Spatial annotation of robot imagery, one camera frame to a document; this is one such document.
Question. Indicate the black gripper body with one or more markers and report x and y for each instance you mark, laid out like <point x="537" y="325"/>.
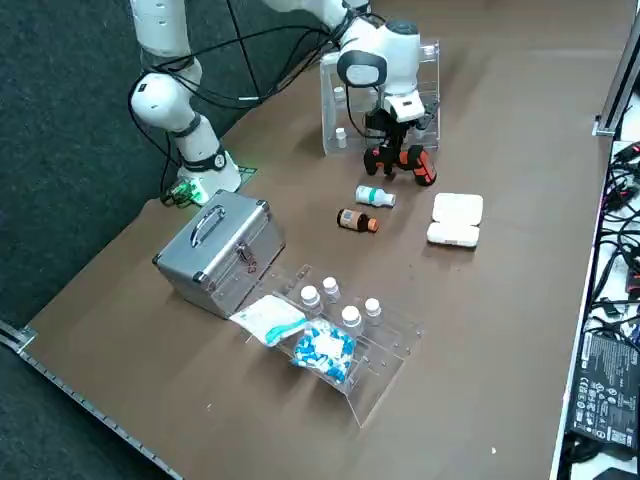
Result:
<point x="392" y="122"/>

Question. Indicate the orange black barcode scanner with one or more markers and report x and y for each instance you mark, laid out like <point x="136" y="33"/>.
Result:
<point x="424" y="167"/>

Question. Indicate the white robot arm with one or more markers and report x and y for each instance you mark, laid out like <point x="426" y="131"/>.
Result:
<point x="165" y="100"/>

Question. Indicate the white medicine bottle green label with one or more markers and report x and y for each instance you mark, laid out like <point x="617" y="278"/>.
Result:
<point x="370" y="195"/>

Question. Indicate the brown medicine bottle orange cap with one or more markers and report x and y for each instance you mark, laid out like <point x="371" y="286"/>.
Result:
<point x="352" y="219"/>

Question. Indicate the tiered clear acrylic shelf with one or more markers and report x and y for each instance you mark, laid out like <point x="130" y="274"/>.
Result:
<point x="430" y="90"/>

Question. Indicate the small white-capped clear vial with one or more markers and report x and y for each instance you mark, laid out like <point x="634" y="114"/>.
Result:
<point x="340" y="136"/>
<point x="339" y="93"/>

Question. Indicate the clear cotton swab packet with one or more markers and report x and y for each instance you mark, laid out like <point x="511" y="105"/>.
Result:
<point x="429" y="50"/>

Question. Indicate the open white pill box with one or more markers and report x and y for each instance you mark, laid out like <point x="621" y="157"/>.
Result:
<point x="457" y="210"/>

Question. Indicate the white-capped clear bottle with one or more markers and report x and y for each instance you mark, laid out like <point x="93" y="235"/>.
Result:
<point x="372" y="309"/>
<point x="330" y="289"/>
<point x="351" y="317"/>
<point x="310" y="296"/>

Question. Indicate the white teal mask packet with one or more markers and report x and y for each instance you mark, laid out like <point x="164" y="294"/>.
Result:
<point x="270" y="315"/>

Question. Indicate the aluminium carry case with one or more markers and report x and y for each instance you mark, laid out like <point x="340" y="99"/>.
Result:
<point x="220" y="260"/>

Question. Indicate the low clear acrylic rack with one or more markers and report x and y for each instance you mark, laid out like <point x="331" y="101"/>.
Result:
<point x="390" y="360"/>

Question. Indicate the blue white capsule bag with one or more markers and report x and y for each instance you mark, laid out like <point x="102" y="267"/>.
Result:
<point x="320" y="350"/>

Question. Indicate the green lit connector board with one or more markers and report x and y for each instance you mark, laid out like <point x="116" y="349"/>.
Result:
<point x="187" y="192"/>

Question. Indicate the black plug with red light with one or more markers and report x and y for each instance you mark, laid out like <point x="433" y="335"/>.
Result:
<point x="632" y="281"/>
<point x="631" y="151"/>

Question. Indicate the black labelled power adapter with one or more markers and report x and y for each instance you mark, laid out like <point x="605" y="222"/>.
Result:
<point x="605" y="395"/>

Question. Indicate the steel arm base plate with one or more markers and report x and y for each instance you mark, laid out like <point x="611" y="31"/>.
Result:
<point x="247" y="175"/>

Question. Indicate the aluminium profile camera post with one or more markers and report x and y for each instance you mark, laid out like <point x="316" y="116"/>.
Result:
<point x="617" y="90"/>

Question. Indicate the metal table edge rail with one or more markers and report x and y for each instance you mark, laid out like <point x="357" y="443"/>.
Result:
<point x="100" y="414"/>

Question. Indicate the aluminium corner post bracket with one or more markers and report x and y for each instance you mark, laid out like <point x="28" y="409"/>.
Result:
<point x="17" y="337"/>

